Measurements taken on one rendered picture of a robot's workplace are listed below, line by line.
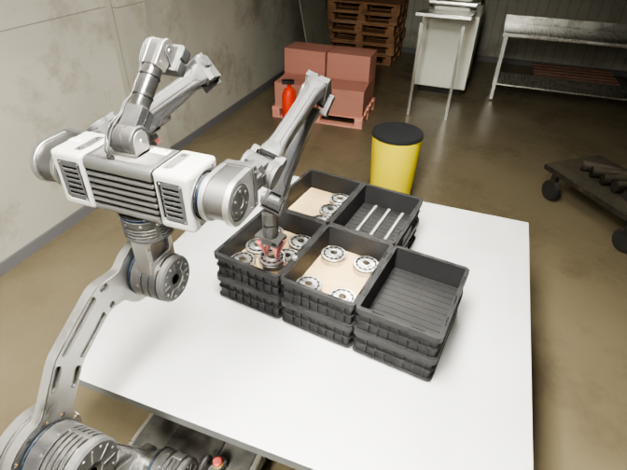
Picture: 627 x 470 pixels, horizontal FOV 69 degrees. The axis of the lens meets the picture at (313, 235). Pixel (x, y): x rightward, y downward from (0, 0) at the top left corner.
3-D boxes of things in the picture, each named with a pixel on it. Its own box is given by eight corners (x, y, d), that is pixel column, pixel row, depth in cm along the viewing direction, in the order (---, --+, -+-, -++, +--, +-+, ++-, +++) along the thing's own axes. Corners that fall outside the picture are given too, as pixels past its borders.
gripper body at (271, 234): (264, 230, 174) (263, 214, 169) (287, 238, 170) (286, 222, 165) (255, 239, 169) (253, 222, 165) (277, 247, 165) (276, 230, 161)
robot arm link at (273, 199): (302, 81, 145) (333, 95, 143) (306, 83, 150) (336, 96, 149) (255, 202, 157) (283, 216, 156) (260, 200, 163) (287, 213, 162)
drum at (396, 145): (415, 194, 394) (427, 126, 358) (407, 218, 364) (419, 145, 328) (371, 186, 405) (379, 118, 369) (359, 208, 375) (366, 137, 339)
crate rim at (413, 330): (440, 345, 143) (442, 340, 142) (354, 311, 154) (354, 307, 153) (469, 272, 172) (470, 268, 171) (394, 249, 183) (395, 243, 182)
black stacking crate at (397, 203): (391, 267, 189) (394, 244, 182) (327, 245, 200) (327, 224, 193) (420, 220, 218) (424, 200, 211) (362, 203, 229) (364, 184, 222)
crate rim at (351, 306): (354, 311, 155) (354, 307, 153) (278, 283, 166) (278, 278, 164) (394, 249, 183) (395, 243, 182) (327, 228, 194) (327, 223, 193)
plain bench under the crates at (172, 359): (472, 634, 157) (535, 554, 116) (97, 467, 200) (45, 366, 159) (494, 316, 279) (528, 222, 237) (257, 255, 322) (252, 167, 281)
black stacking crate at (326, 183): (326, 245, 200) (327, 224, 193) (269, 226, 211) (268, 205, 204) (362, 203, 229) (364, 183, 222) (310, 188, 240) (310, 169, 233)
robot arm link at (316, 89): (310, 57, 139) (340, 70, 138) (306, 89, 152) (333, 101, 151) (236, 164, 120) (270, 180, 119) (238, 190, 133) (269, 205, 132)
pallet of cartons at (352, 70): (358, 132, 499) (364, 69, 459) (267, 116, 534) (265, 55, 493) (379, 108, 559) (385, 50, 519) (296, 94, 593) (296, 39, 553)
